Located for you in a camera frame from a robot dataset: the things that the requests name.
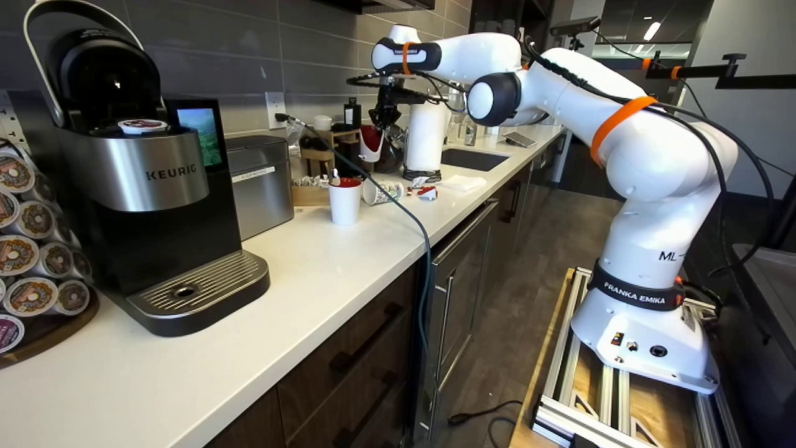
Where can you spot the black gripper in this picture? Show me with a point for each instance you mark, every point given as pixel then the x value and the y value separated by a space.
pixel 389 98

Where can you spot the broken white cup red inside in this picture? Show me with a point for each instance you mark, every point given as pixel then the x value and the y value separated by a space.
pixel 374 146

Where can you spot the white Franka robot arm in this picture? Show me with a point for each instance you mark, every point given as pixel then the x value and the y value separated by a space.
pixel 655 164

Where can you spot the black canister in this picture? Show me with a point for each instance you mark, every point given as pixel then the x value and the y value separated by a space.
pixel 352 112

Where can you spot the white paper towel roll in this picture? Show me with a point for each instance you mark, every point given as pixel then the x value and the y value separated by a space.
pixel 426 138

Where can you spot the black paper towel holder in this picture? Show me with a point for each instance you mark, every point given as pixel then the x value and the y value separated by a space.
pixel 422 171

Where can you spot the crumpled foil wrapper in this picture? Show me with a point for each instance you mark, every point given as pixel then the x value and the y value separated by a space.
pixel 420 180

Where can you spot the white mug red inside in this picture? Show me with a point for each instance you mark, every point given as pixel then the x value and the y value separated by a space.
pixel 343 201

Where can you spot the dark countertop sink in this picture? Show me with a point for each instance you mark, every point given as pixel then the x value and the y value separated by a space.
pixel 472 159

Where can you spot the silver metal box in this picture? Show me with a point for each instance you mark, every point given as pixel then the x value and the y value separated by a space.
pixel 260 188

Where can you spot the coffee pod white lid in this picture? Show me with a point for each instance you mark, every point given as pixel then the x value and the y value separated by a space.
pixel 143 125

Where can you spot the black Keurig coffee machine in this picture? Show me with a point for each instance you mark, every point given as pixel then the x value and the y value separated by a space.
pixel 158 231

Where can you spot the dark cabinet front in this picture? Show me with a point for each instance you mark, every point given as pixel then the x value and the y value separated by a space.
pixel 349 388

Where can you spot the coffee pod carousel rack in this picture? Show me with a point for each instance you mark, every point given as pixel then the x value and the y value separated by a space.
pixel 58 329

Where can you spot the white wall outlet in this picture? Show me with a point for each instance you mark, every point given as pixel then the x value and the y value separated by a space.
pixel 273 104

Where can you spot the aluminium robot stand frame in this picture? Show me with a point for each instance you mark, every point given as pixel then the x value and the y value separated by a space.
pixel 598 399

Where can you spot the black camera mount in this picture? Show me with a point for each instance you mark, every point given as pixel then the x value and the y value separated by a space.
pixel 736 74

